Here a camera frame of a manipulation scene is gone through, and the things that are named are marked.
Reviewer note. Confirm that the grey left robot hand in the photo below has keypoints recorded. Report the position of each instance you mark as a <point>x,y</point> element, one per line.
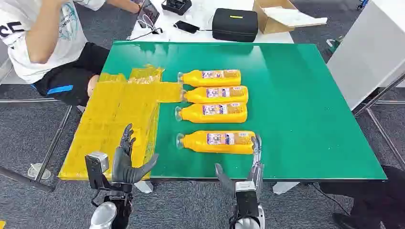
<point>123,167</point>

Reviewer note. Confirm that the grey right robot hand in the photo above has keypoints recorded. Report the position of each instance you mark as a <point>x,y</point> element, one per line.
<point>257,172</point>

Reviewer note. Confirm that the orange drink bottle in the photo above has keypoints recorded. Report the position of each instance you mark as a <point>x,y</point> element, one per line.
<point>215,80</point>
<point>215,116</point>
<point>218,97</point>
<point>218,147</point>

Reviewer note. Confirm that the white table foot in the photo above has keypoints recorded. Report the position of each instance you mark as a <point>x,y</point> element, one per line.
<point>284,187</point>
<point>144,187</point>

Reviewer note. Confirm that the yellow plastic sheet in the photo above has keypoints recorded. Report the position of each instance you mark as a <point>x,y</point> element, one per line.
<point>104,120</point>

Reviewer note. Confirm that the green table mat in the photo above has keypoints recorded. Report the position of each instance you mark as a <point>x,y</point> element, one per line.
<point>284,110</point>

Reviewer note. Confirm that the clear round floor disc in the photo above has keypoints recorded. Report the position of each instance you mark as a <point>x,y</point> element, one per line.
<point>33,172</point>

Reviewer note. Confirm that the black zip case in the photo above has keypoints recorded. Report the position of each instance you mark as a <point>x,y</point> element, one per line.
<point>234,27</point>

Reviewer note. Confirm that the green and white floor item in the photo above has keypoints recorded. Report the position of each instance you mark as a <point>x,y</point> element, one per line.
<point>333,44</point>

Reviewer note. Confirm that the brown cardboard box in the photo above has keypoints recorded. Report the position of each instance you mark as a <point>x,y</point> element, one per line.
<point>269,22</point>

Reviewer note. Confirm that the black smartphone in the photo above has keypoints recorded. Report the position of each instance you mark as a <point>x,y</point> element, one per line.
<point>186,27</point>

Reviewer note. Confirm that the person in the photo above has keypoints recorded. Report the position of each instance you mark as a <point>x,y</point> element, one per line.
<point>19,53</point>

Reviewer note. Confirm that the dark tablet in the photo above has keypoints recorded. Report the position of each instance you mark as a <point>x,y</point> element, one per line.
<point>148,12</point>

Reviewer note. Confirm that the white foam board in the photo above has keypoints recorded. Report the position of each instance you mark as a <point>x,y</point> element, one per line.
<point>294,16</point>

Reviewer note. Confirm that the white cabinet panel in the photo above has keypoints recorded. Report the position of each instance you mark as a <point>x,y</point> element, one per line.
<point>367,53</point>

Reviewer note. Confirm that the white table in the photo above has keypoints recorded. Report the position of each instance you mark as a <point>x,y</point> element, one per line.
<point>199,15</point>

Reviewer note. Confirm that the black charger tray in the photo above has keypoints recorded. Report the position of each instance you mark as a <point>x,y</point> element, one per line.
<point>176,6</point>

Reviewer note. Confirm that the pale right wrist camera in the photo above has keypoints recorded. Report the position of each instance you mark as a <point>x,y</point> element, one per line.
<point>246,196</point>

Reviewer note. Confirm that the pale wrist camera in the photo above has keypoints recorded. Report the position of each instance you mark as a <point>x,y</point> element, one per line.
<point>96,164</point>
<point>246,196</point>

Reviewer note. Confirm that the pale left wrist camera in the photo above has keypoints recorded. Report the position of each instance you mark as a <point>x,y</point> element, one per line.
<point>96,164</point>

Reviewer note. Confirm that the steel frame beside person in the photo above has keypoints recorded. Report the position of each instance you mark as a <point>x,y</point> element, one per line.
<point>53,142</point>

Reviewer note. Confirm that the steel frame beside cabinet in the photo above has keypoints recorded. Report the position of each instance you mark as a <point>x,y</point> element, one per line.
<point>379,128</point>

